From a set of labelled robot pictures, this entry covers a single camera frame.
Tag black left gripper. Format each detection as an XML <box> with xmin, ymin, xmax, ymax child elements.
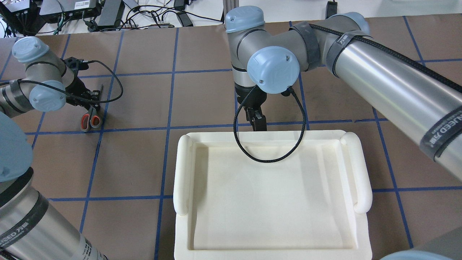
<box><xmin>62</xmin><ymin>57</ymin><xmax>104</xmax><ymax>115</ymax></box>

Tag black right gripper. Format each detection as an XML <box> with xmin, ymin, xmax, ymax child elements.
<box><xmin>235</xmin><ymin>83</ymin><xmax>267</xmax><ymax>131</ymax></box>

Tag grey orange handled scissors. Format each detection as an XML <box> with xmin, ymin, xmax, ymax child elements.
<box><xmin>80</xmin><ymin>90</ymin><xmax>102</xmax><ymax>132</ymax></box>

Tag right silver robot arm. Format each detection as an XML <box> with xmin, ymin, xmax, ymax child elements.
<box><xmin>224</xmin><ymin>5</ymin><xmax>461</xmax><ymax>179</ymax></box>

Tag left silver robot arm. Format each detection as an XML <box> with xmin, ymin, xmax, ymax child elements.
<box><xmin>1</xmin><ymin>36</ymin><xmax>107</xmax><ymax>260</ymax></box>

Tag white foam tray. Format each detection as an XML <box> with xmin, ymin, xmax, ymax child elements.
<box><xmin>173</xmin><ymin>130</ymin><xmax>372</xmax><ymax>260</ymax></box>

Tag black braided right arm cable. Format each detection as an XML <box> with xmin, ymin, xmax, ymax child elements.
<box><xmin>233</xmin><ymin>85</ymin><xmax>307</xmax><ymax>161</ymax></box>

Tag aluminium frame post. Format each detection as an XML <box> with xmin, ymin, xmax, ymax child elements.
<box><xmin>221</xmin><ymin>0</ymin><xmax>239</xmax><ymax>23</ymax></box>

